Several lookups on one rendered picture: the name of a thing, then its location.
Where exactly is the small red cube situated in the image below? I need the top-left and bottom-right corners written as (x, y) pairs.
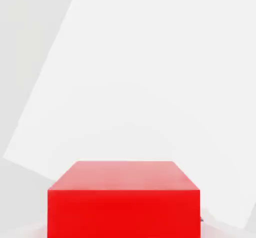
top-left (47, 160), bottom-right (201, 238)

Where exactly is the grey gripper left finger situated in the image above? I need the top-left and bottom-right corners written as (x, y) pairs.
top-left (29, 221), bottom-right (48, 238)

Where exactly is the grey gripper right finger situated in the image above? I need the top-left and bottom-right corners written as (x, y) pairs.
top-left (199, 216), bottom-right (221, 238)

